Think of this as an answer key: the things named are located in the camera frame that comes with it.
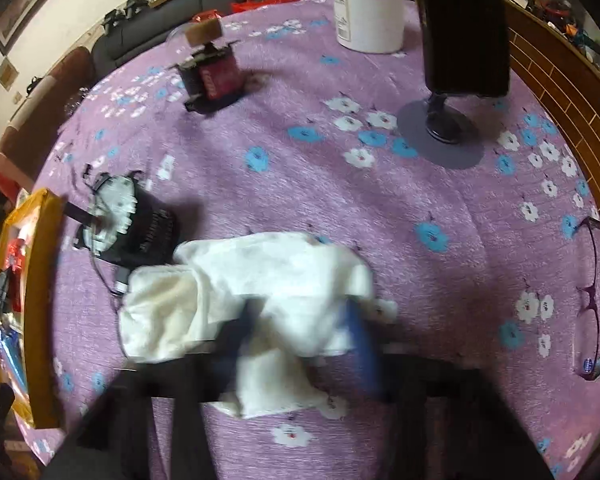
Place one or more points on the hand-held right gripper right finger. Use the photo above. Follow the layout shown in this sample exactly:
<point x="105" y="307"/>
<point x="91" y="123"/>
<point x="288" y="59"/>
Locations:
<point x="362" y="345"/>

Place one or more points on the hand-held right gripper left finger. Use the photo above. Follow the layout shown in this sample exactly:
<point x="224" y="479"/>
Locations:
<point x="235" y="335"/>

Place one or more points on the white towel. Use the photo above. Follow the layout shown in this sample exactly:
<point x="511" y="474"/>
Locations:
<point x="280" y="270"/>

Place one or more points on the yellow box with white lining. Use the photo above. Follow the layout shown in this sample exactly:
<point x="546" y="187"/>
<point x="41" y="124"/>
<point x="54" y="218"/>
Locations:
<point x="42" y="310"/>

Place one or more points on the black motor with white gear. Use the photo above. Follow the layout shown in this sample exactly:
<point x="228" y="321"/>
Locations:
<point x="150" y="230"/>

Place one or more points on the purple floral tablecloth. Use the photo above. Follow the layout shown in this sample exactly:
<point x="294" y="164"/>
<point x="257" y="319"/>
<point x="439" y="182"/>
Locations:
<point x="330" y="185"/>

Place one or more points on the purple framed glasses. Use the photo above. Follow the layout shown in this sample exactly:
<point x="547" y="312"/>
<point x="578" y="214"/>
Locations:
<point x="591" y="296"/>

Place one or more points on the black and red transformer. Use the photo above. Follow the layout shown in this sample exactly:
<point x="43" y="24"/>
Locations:
<point x="212" y="77"/>

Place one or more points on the brown armchair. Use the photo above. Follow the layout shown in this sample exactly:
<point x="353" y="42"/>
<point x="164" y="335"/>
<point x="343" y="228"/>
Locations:
<point x="45" y="105"/>

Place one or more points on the black leather sofa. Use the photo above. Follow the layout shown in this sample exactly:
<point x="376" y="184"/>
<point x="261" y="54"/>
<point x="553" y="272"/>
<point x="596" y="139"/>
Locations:
<point x="140" y="35"/>

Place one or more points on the wooden brick pattern panel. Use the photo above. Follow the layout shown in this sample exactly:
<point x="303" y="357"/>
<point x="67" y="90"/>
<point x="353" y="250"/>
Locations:
<point x="555" y="95"/>

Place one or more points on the small red shopping bag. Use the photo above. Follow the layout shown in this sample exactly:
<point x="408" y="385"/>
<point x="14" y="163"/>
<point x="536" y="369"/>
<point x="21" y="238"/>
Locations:
<point x="205" y="16"/>

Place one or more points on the black ribbed device on stand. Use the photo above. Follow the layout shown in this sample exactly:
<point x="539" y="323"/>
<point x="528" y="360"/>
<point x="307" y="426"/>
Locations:
<point x="460" y="30"/>

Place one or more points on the white plastic jar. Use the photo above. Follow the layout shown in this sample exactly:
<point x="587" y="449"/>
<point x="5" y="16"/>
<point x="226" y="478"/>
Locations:
<point x="367" y="10"/>

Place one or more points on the black clamp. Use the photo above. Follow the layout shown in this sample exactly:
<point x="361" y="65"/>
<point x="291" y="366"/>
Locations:
<point x="112" y="19"/>
<point x="132" y="7"/>

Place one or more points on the framed wall notice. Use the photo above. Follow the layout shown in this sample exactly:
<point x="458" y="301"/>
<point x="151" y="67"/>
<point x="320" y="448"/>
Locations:
<point x="5" y="74"/>

